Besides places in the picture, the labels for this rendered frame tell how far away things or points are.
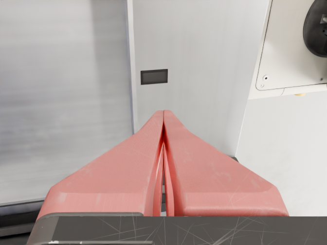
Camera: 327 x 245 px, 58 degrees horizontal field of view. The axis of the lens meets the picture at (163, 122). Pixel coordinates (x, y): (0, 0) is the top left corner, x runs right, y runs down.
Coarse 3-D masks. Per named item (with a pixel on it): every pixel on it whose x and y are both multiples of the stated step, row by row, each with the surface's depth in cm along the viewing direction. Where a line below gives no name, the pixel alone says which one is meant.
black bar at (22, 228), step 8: (8, 216) 39; (16, 216) 39; (24, 216) 39; (32, 216) 39; (0, 224) 38; (8, 224) 38; (16, 224) 38; (24, 224) 38; (32, 224) 39; (0, 232) 38; (8, 232) 39; (16, 232) 39; (24, 232) 39
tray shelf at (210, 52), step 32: (160, 0) 27; (192, 0) 28; (224, 0) 29; (256, 0) 29; (160, 32) 29; (192, 32) 30; (224, 32) 30; (256, 32) 31; (160, 64) 31; (192, 64) 32; (224, 64) 33; (160, 96) 33; (192, 96) 34; (224, 96) 35; (192, 128) 37; (224, 128) 38
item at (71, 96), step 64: (0, 0) 25; (64, 0) 26; (128, 0) 23; (0, 64) 28; (64, 64) 29; (128, 64) 29; (0, 128) 32; (64, 128) 33; (128, 128) 35; (0, 192) 35
